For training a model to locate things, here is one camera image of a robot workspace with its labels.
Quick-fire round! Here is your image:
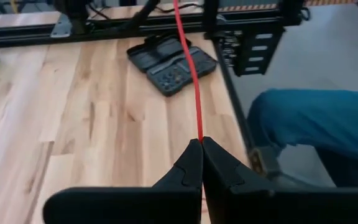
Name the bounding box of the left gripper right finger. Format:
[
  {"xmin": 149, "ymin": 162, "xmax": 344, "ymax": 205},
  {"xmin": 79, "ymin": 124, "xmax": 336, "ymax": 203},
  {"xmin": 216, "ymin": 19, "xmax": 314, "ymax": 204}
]
[{"xmin": 202, "ymin": 136, "xmax": 358, "ymax": 224}]

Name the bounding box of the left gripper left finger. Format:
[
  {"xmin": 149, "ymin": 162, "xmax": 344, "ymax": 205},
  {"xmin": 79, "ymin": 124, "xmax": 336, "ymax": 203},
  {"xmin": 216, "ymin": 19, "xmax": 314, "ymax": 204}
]
[{"xmin": 43, "ymin": 139, "xmax": 204, "ymax": 224}]

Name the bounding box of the red cord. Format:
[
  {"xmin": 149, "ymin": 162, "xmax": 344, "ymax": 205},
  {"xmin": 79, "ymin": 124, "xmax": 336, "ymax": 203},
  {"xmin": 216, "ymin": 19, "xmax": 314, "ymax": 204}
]
[{"xmin": 172, "ymin": 0, "xmax": 204, "ymax": 144}]

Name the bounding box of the person's leg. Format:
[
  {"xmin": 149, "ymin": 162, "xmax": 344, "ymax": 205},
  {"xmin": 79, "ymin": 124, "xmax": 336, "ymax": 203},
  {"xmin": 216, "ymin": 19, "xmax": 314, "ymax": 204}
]
[{"xmin": 247, "ymin": 88, "xmax": 358, "ymax": 187}]

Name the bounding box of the black screwdriver bit case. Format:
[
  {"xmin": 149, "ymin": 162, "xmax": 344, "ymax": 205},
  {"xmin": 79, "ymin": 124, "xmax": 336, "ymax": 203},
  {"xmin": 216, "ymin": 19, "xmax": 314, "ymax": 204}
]
[{"xmin": 126, "ymin": 34, "xmax": 218, "ymax": 97}]

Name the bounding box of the black slotted box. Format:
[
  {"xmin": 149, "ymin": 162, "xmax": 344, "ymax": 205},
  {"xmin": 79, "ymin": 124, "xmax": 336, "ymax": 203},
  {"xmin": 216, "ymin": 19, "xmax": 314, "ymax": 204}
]
[{"xmin": 233, "ymin": 26, "xmax": 285, "ymax": 77}]

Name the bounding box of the black orange striped floor mat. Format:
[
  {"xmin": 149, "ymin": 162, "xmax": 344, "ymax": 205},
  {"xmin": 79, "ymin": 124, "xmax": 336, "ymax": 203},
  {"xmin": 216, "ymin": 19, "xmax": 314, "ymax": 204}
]
[{"xmin": 218, "ymin": 0, "xmax": 358, "ymax": 13}]

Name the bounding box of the black table edge rail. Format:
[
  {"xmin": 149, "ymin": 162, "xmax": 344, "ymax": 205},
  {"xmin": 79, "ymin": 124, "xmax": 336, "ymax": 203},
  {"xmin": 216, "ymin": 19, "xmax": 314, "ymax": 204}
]
[{"xmin": 213, "ymin": 40, "xmax": 291, "ymax": 187}]

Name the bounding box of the black diagonal frame brace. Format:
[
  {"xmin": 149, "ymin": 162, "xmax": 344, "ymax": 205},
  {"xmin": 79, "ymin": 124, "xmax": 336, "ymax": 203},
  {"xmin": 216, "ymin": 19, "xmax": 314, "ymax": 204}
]
[{"xmin": 121, "ymin": 0, "xmax": 161, "ymax": 32}]

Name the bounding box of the black frame post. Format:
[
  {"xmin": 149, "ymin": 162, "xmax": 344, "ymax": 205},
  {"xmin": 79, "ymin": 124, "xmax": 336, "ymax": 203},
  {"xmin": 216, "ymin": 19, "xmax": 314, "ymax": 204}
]
[{"xmin": 202, "ymin": 0, "xmax": 220, "ymax": 40}]

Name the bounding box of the black cable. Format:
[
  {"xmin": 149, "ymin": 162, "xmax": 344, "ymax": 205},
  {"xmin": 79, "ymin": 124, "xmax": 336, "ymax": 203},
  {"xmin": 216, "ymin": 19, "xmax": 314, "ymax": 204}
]
[{"xmin": 154, "ymin": 2, "xmax": 203, "ymax": 14}]

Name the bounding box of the black aluminium frame rail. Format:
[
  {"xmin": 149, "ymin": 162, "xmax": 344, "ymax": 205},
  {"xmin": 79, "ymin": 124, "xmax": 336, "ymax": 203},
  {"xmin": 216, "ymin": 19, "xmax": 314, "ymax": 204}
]
[{"xmin": 0, "ymin": 9, "xmax": 304, "ymax": 49}]

